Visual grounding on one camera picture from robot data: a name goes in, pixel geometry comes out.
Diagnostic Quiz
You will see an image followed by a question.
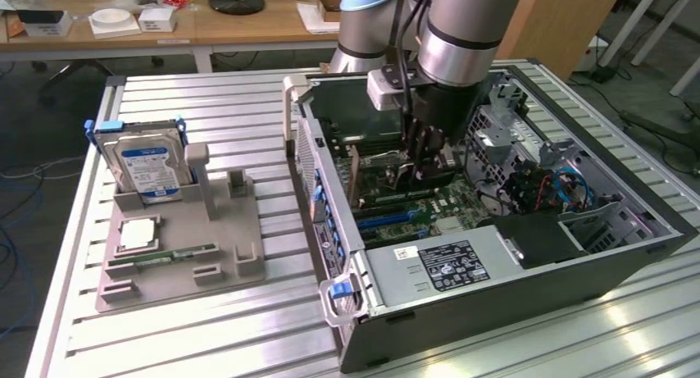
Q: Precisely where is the wooden desk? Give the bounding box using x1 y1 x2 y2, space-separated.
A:
0 0 493 74

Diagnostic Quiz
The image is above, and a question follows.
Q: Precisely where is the black RAM stick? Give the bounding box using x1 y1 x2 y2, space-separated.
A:
356 187 438 209

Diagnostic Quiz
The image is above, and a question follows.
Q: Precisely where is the red wire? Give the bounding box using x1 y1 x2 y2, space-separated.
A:
532 175 553 207

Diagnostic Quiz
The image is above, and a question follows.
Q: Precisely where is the black graphics card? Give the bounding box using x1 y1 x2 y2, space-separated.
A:
348 139 460 203

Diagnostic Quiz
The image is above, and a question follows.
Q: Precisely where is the metal disk bay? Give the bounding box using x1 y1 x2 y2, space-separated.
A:
464 80 548 182

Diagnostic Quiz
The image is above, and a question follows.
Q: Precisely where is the wooden cabinet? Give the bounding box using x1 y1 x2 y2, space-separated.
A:
490 0 628 80

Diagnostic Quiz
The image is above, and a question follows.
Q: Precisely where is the white round holder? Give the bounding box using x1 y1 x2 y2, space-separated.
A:
86 7 142 39

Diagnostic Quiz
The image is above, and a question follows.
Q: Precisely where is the green RAM stick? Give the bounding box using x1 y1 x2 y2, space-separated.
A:
108 248 220 269

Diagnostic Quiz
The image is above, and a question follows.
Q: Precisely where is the open black PC case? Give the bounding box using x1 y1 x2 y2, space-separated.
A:
281 64 700 375

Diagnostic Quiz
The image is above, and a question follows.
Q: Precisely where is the small white labelled box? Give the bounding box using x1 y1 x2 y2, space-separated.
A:
137 7 180 34

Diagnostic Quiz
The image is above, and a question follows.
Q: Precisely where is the white paper stack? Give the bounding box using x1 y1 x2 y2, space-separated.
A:
296 1 344 34

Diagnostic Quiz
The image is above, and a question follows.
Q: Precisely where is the black plastic air shroud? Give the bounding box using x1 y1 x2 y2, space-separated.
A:
474 213 592 271

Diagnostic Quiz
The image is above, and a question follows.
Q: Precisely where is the blue wire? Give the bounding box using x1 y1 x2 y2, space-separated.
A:
550 171 597 211

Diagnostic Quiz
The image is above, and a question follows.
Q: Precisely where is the green motherboard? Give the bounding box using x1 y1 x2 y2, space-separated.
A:
326 134 493 248

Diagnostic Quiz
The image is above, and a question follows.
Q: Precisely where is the blue expansion slot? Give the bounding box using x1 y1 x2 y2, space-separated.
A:
353 212 417 231

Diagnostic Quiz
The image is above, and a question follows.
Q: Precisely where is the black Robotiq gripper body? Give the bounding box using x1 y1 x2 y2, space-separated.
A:
412 80 485 145

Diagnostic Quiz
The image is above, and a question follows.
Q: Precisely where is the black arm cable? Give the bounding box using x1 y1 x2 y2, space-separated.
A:
385 0 438 115

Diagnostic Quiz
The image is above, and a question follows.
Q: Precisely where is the grey power supply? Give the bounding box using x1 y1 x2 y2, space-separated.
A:
362 225 526 309

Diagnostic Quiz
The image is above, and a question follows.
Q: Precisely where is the white box with black lid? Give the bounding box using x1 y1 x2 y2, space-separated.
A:
14 9 76 38

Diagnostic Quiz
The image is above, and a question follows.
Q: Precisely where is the grey parts rack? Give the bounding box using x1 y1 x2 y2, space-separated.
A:
94 143 273 313

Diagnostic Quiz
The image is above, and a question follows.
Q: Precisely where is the white table frame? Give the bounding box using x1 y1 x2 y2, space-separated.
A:
598 0 700 96

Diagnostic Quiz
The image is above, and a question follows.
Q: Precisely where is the silver CPU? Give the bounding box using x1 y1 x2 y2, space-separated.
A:
118 221 160 248

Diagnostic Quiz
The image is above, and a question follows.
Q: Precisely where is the hard disk with blue caddy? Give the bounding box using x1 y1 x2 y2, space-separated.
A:
84 117 192 201

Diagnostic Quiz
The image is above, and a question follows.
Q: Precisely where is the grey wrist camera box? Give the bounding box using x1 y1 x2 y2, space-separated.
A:
365 68 417 112

